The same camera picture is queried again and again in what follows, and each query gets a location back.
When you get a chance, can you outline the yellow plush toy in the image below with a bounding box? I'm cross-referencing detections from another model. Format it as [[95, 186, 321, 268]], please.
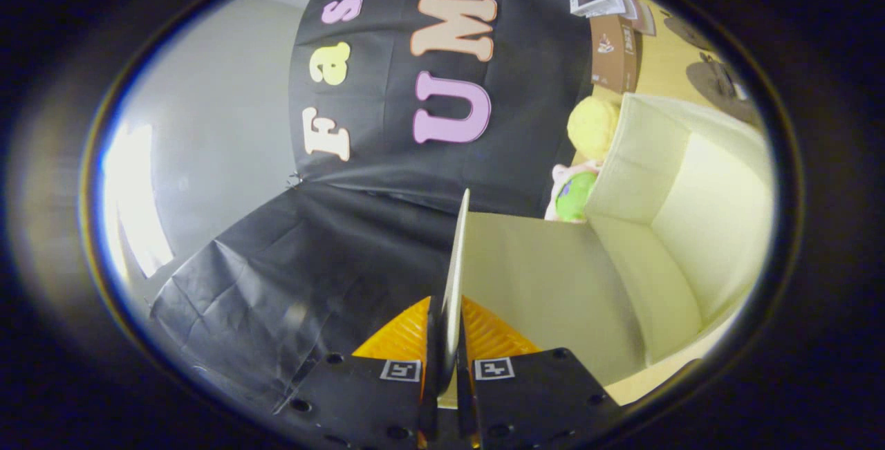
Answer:
[[567, 96, 621, 162]]

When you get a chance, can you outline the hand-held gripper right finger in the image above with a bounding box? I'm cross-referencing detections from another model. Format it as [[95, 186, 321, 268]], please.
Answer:
[[453, 296, 623, 450]]

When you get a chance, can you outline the beige fabric storage box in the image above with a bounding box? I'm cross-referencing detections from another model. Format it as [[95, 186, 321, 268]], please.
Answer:
[[438, 93, 776, 409]]

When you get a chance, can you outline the brown book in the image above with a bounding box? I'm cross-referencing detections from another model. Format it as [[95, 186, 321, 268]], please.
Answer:
[[590, 13, 644, 95]]

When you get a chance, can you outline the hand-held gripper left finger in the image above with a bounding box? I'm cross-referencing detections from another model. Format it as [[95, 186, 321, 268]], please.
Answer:
[[273, 296, 443, 450]]

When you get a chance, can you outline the pink and green plush toy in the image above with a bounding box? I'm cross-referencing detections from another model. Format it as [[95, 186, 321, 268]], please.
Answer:
[[544, 160, 601, 224]]

